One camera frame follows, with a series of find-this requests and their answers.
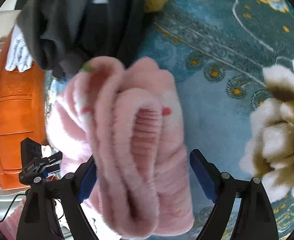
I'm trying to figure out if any pink fleece floral garment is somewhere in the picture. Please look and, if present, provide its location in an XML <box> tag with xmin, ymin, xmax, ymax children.
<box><xmin>0</xmin><ymin>56</ymin><xmax>194</xmax><ymax>239</ymax></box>

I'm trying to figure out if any white blue striped cloth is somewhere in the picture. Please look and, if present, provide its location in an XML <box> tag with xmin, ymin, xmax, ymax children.
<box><xmin>5</xmin><ymin>25</ymin><xmax>33</xmax><ymax>73</ymax></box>

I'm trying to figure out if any dark grey garment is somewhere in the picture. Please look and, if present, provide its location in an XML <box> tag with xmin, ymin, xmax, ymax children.
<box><xmin>18</xmin><ymin>0</ymin><xmax>152</xmax><ymax>81</ymax></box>

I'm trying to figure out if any orange wooden cabinet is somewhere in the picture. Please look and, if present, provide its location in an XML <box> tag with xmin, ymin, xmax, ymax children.
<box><xmin>0</xmin><ymin>36</ymin><xmax>47</xmax><ymax>190</ymax></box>

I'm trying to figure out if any teal floral plush blanket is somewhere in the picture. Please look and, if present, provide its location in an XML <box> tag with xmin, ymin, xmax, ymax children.
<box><xmin>43</xmin><ymin>0</ymin><xmax>294</xmax><ymax>240</ymax></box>

